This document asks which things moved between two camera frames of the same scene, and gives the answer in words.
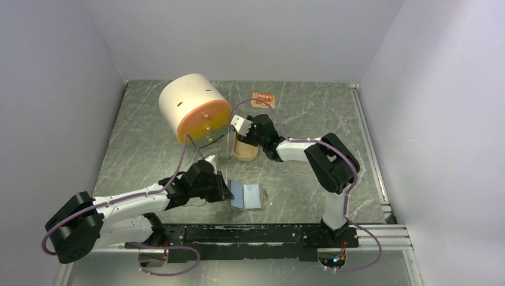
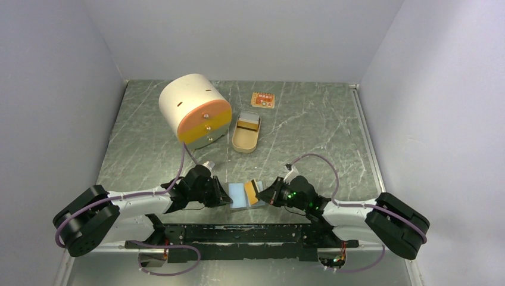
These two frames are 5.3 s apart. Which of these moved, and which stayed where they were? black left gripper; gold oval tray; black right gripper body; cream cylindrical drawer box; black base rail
Moved: gold oval tray; black right gripper body
Stayed: black base rail; cream cylindrical drawer box; black left gripper
